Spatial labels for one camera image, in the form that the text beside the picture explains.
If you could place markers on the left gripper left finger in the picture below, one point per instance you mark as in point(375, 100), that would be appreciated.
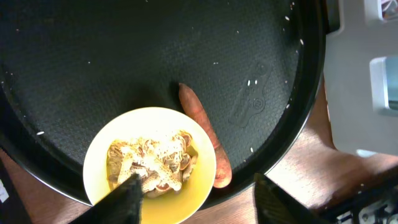
point(121, 206)

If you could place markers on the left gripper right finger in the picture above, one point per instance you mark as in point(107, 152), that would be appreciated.
point(275, 206)

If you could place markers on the yellow bowl with food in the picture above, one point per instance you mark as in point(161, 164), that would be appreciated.
point(170, 153)

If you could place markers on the grey dishwasher rack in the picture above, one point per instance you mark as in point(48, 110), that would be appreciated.
point(361, 77)

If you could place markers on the orange carrot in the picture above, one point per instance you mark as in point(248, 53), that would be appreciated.
point(193, 108)

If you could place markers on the black rectangular tray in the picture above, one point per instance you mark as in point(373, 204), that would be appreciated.
point(12, 209)

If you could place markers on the round black serving tray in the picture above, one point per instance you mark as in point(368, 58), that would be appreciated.
point(69, 67)

